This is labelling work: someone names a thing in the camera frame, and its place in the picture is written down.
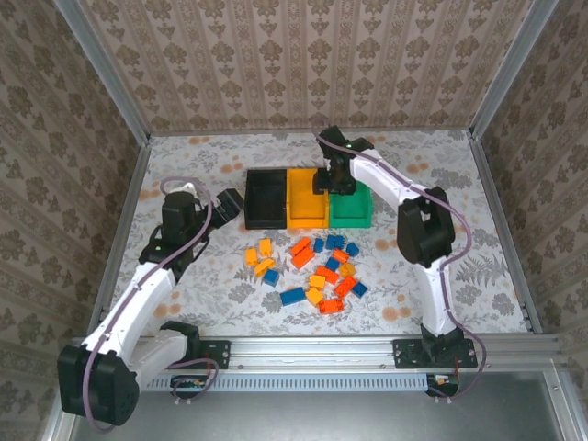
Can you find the small blue lego brick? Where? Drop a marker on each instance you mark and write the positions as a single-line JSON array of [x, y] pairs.
[[359, 289], [331, 264], [271, 277], [318, 244], [339, 240], [352, 249], [330, 242]]

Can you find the small orange rounded lego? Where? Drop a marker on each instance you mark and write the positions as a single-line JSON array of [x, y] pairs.
[[340, 255]]

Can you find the orange curved lego brick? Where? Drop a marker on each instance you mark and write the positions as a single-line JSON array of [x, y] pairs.
[[301, 246]]

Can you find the amber yellow lego brick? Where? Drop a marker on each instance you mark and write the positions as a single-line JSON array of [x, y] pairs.
[[347, 269]]

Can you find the long blue lego brick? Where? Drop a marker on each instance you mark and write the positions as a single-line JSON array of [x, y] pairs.
[[292, 296]]

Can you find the orange eight-stud lego brick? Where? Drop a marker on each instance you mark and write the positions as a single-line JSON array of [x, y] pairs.
[[331, 306]]

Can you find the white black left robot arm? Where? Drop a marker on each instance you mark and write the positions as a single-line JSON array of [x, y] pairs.
[[138, 298]]

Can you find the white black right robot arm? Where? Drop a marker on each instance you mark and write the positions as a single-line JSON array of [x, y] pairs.
[[381, 177]]

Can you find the floral patterned table cover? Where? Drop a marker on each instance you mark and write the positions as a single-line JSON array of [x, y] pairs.
[[206, 151]]

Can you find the green plastic bin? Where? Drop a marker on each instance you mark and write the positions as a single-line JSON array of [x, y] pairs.
[[349, 213]]

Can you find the yellow plastic bin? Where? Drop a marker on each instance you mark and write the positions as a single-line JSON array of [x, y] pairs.
[[303, 202]]

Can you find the black plastic bin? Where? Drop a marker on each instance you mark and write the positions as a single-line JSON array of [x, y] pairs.
[[266, 202]]

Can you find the grey metal panel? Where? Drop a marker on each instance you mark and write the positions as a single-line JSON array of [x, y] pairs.
[[298, 418]]

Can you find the thin aluminium frame rail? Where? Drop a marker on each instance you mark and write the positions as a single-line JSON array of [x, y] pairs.
[[275, 132]]

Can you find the aluminium frame post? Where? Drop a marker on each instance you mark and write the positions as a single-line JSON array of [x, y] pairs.
[[510, 64], [101, 64]]

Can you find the aluminium mounting rail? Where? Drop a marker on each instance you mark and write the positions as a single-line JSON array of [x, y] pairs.
[[312, 351]]

